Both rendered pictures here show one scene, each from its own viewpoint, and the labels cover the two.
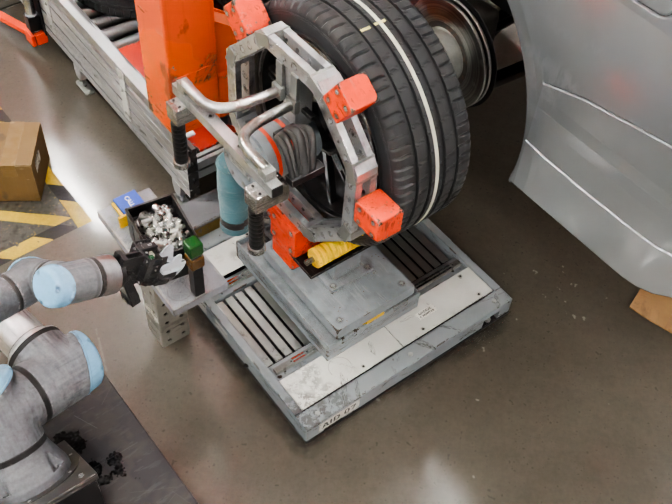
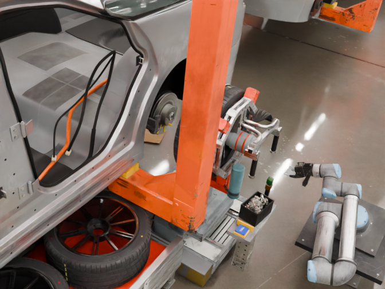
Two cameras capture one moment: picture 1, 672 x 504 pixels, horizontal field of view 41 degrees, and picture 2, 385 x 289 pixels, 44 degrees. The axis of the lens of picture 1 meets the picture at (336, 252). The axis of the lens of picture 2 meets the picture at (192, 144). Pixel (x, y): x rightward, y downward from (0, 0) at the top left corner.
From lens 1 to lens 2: 3.83 m
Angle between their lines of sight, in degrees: 75
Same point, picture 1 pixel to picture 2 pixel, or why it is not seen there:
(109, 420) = (312, 227)
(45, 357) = (333, 207)
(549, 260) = (144, 163)
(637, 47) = not seen: hidden behind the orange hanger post
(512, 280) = (159, 172)
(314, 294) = (220, 199)
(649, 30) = not seen: hidden behind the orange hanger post
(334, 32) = (236, 92)
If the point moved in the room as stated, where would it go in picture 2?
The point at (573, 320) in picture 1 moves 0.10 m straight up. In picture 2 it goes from (169, 156) to (171, 148)
